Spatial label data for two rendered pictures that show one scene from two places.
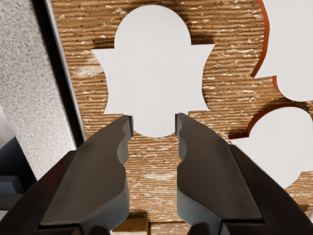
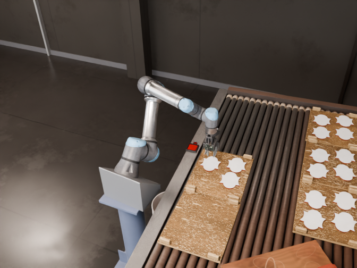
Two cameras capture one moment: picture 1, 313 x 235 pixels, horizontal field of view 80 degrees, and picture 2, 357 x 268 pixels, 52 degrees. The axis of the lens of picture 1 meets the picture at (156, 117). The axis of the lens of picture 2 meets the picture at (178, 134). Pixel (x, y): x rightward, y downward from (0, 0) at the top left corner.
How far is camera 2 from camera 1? 2.35 m
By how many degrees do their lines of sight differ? 79
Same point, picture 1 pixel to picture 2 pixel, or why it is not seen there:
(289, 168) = (232, 183)
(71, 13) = (202, 155)
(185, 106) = (214, 167)
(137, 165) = (200, 176)
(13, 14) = (193, 155)
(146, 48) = (211, 159)
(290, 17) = (231, 162)
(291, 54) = (232, 165)
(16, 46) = (190, 158)
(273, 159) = (229, 180)
